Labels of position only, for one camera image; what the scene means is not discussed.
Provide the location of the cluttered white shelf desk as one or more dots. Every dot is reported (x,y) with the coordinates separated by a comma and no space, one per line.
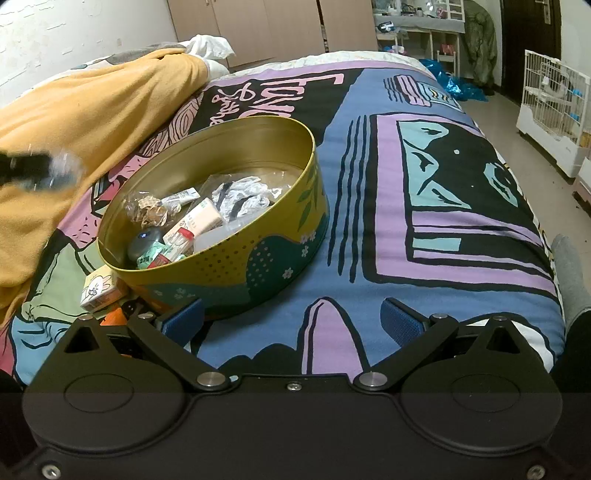
(423,30)

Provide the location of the white pillow cloth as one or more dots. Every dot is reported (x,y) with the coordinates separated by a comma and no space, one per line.
(213,50)

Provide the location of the clear plastic bag of items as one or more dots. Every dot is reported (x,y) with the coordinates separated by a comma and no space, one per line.
(54,172)

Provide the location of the bag of brown snacks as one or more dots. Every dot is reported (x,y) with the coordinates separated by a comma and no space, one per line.
(146,210)

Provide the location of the green red small box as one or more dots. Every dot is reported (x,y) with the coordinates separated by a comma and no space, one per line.
(170,250)

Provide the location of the green jacket hanging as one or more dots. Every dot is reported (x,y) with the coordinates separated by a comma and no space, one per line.
(480,37)

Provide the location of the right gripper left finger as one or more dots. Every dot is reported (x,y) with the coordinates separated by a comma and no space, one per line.
(166,335)

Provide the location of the white soap box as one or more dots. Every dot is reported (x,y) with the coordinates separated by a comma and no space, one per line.
(198,220)

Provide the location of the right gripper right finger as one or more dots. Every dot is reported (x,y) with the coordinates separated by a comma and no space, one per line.
(420,339)

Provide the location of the orange cream tube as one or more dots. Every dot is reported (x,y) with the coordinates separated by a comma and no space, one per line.
(115,317)

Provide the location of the grey sock foot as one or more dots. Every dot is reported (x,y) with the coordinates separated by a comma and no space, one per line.
(575,296)

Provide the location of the colourful cartoon bed sheet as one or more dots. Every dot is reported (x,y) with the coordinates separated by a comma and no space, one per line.
(422,208)

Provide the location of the dark round compact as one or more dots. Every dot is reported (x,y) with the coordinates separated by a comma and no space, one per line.
(142,241)

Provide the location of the cartoon rabbit tissue pack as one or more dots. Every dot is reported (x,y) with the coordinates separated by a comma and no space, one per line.
(102,288)

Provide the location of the white wire pet cage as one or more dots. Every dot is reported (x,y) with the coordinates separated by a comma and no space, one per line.
(555,110)

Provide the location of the wooden wardrobe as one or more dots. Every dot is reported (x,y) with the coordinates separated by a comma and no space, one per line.
(261,31)

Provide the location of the crumpled clear bag in tin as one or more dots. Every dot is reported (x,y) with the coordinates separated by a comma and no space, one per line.
(246,193)

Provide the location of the round gold tin container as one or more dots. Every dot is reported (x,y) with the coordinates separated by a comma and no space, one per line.
(244,268)

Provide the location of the yellow orange blanket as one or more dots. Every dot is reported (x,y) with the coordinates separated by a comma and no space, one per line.
(100,116)

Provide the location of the blue plastic bag on floor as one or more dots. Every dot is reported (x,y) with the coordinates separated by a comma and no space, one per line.
(460,89)

